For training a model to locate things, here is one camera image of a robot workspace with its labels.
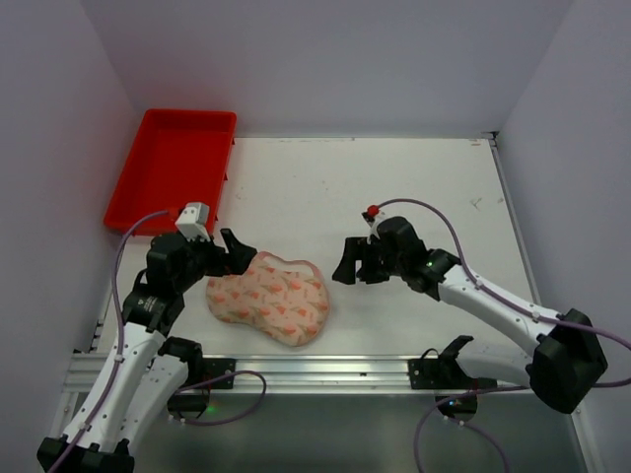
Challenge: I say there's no red plastic tray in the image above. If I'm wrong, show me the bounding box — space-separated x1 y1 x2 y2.
104 108 237 237

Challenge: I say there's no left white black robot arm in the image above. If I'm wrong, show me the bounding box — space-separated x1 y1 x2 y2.
36 229 257 472

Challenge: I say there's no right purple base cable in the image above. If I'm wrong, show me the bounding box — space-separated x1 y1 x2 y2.
412 383 533 473

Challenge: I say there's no peach floral mesh laundry bag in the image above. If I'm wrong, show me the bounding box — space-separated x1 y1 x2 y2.
205 251 330 348

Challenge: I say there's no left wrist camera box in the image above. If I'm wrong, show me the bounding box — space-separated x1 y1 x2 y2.
175 202 211 241

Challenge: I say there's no aluminium mounting rail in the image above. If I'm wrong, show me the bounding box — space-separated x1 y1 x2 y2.
58 352 538 395

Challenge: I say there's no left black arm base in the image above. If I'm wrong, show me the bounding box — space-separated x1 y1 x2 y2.
159 337 237 420

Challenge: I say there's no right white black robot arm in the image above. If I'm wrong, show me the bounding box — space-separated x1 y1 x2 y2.
332 214 608 414

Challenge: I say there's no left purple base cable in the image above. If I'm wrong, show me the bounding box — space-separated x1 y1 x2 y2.
175 371 268 428

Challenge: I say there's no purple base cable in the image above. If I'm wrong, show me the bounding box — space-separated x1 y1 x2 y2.
412 383 533 473
175 371 268 428

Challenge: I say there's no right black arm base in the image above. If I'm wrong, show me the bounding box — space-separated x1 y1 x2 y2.
407 335 498 422

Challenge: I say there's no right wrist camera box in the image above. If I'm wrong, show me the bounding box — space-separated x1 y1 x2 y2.
363 205 387 238

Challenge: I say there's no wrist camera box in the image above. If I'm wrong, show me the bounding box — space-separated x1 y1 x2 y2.
363 205 387 238
175 202 211 241

